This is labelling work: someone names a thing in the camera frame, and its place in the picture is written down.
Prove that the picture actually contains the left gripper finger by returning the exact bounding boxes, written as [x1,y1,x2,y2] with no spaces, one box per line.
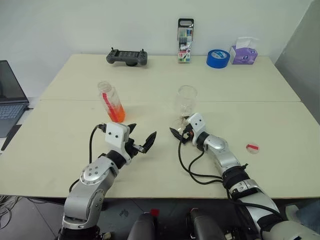
[141,130,158,154]
[126,122,138,138]

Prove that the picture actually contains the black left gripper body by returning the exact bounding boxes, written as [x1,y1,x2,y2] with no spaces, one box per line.
[124,138,147,160]

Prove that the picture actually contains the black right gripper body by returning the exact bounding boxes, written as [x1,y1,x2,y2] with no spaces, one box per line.
[179,124,196,146]

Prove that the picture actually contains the clear wine glass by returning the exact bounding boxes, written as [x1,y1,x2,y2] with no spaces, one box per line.
[173,85,199,127]

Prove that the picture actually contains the bottle with orange liquid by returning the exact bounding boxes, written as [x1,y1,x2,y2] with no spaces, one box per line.
[97,80,126,123]

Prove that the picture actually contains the red and white bottle cap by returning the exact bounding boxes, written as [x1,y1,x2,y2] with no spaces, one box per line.
[245,142,261,155]

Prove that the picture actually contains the blue tape roll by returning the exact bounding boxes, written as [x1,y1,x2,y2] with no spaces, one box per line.
[206,48,231,69]

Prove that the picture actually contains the marker pen pack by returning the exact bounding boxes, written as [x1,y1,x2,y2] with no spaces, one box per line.
[177,17,195,64]

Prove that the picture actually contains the grey handheld game controller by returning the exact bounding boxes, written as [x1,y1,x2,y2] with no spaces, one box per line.
[105,47,149,67]

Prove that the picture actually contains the dark rounded shape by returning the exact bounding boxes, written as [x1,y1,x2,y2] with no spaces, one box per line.
[185,208,226,240]
[127,212,159,240]

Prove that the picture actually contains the purple tissue box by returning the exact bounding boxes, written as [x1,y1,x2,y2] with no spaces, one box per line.
[229,44,259,66]

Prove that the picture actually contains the white tissue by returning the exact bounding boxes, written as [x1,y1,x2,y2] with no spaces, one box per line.
[234,36,260,50]

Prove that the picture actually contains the dark grey laptop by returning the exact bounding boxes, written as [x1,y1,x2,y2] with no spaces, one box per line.
[0,59,31,139]

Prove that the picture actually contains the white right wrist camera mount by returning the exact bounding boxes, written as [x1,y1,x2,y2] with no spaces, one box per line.
[186,112,209,137]

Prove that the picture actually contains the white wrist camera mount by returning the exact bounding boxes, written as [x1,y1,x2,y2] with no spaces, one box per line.
[104,122,132,166]
[186,112,209,137]

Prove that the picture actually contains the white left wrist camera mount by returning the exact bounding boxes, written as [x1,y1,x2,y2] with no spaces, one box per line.
[104,122,132,166]

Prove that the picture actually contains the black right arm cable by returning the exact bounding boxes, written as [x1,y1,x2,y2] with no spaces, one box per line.
[177,139,285,219]

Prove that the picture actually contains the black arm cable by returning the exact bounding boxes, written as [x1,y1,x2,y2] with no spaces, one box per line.
[177,139,285,219]
[68,123,108,194]

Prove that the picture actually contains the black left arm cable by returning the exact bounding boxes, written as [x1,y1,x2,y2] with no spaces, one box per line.
[68,123,108,194]

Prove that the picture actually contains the grey floor cables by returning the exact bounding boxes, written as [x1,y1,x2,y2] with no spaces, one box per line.
[0,194,16,221]

